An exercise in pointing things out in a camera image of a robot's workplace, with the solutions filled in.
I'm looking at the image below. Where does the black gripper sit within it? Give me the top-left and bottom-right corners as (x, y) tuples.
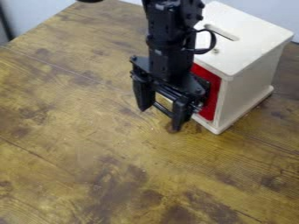
(131, 24), (207, 131)

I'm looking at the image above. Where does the red drawer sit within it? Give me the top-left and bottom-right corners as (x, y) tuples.
(191, 64), (222, 121)

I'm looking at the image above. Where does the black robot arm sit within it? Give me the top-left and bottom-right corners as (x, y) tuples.
(130, 0), (210, 131)

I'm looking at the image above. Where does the white wooden drawer cabinet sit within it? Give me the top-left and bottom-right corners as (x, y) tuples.
(192, 1), (294, 135)

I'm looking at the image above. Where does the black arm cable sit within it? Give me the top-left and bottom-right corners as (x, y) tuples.
(183, 27), (218, 55)

